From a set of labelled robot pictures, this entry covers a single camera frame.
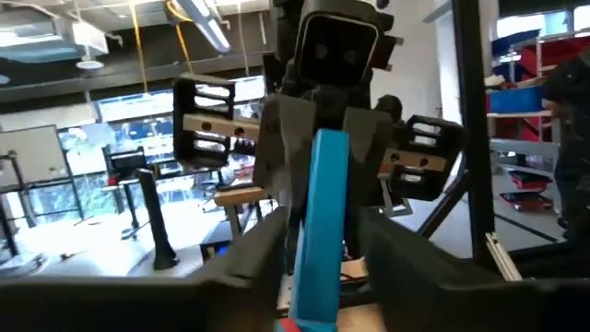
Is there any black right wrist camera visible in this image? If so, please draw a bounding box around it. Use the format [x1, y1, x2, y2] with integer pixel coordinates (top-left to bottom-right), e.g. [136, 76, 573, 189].
[291, 0, 398, 89]

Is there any person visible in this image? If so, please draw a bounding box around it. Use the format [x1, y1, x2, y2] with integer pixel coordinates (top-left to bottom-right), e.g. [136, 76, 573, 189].
[542, 49, 590, 253]

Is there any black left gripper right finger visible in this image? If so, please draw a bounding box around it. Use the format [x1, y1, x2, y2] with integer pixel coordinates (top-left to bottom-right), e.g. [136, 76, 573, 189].
[359, 207, 590, 332]

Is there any grey panel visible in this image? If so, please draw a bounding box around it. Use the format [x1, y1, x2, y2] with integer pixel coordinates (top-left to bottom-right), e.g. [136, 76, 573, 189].
[0, 124, 71, 191]

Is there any yellow hanging cable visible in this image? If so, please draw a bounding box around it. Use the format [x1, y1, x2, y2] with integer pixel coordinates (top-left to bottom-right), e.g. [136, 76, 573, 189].
[128, 0, 149, 96]

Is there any metal shelf rack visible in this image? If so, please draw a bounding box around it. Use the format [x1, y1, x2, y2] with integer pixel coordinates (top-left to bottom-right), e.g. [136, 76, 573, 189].
[484, 27, 571, 216]

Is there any black post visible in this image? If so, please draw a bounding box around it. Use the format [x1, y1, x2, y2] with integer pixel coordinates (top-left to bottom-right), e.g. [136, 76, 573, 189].
[135, 167, 182, 272]

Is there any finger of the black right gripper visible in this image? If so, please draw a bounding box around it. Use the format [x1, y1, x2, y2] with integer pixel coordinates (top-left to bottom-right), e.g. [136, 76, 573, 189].
[346, 107, 395, 218]
[252, 93, 320, 225]

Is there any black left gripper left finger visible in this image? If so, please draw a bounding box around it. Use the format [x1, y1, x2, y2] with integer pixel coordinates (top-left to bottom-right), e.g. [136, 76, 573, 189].
[50, 207, 290, 332]

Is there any blue storage bin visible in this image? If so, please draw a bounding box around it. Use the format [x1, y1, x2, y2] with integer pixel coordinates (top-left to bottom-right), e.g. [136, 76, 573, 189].
[487, 85, 548, 114]

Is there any blue wooden block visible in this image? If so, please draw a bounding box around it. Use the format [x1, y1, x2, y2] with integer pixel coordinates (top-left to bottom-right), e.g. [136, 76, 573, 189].
[289, 128, 350, 332]

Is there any ceiling light fixture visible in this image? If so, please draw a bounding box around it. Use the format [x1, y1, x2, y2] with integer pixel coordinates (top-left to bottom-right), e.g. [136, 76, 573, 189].
[173, 0, 232, 55]

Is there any red plastic tray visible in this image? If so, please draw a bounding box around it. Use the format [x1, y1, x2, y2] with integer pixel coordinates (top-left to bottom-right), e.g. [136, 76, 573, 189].
[506, 169, 554, 191]
[498, 191, 554, 213]

